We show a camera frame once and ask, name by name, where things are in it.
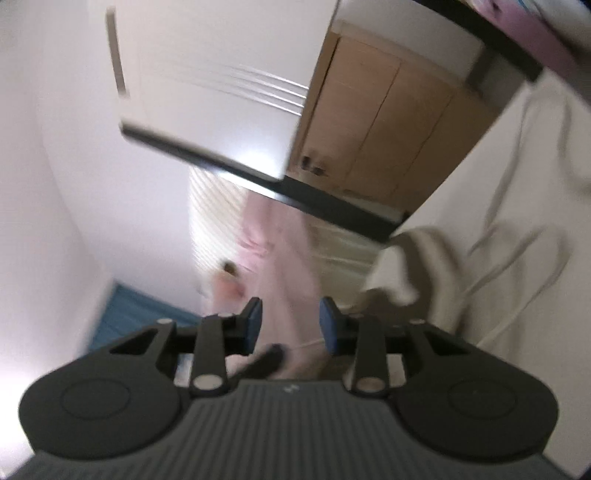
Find cream pleated bed skirt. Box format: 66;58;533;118
305;217;393;315

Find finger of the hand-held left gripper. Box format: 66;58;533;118
228;344;286;385

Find cream quilted headboard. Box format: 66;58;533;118
188;168;250;296

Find white bed sheet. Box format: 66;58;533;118
443;92;591;352

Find wooden drawer cabinet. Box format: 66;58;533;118
284;21;504;217

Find black keys in lock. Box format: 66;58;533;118
300;154;326;176

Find pale pink pillow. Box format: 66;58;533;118
203;261;245;301

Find blue ribbed mat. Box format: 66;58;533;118
88;282;204;356

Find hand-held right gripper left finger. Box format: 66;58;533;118
108;296;265;398

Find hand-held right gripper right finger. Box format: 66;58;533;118
320;296;469;397

